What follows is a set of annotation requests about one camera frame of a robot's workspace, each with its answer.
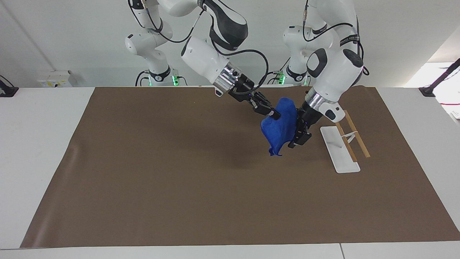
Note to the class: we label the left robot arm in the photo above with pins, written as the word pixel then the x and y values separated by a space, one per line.
pixel 336 77

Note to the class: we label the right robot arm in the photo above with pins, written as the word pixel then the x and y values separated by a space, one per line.
pixel 201 59

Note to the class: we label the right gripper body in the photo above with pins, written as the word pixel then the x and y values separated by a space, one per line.
pixel 245 87

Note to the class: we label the blue towel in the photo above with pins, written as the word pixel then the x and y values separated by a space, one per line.
pixel 280 127

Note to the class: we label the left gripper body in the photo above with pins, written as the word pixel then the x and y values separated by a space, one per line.
pixel 308 118

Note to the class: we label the white wall socket box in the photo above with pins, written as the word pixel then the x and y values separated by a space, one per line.
pixel 54 78

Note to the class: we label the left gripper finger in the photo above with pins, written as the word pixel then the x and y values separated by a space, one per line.
pixel 292 144
pixel 304 139

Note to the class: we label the black stand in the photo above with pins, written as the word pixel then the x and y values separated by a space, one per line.
pixel 436 82
pixel 7 90

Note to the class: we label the white and wood towel rack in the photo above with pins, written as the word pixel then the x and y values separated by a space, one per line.
pixel 337 151

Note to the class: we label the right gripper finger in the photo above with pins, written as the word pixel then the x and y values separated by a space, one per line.
pixel 261 109
pixel 267 101

